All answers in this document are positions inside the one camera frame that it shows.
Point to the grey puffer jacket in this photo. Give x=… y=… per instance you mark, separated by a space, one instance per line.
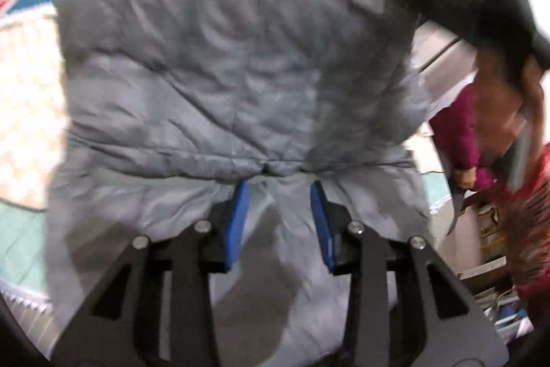
x=193 y=49

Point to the cluttered shelf of papers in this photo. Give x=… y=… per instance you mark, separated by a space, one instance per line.
x=494 y=285

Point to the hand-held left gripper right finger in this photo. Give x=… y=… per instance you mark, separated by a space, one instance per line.
x=322 y=221

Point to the cream and mint quilt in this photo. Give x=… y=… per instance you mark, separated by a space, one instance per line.
x=25 y=92

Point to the person's right forearm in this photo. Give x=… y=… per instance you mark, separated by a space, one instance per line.
x=528 y=221

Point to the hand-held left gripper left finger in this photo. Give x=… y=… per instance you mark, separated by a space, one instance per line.
x=236 y=221

